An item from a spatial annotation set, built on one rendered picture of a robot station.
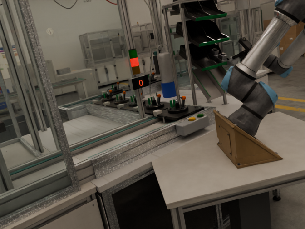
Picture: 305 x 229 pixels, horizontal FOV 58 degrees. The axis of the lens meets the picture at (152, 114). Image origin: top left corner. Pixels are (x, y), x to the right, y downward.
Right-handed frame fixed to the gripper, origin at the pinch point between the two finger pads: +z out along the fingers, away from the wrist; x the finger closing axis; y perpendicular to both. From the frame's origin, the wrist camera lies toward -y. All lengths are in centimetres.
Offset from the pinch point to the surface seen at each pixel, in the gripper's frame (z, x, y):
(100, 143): 21, -98, 25
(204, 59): 17.8, -8.8, -7.7
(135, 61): 12, -63, -16
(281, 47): 528, 708, -94
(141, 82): 17, -62, -3
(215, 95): 14.2, -12.7, 18.9
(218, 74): 23.1, 3.2, 4.3
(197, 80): 18.0, -20.7, 5.2
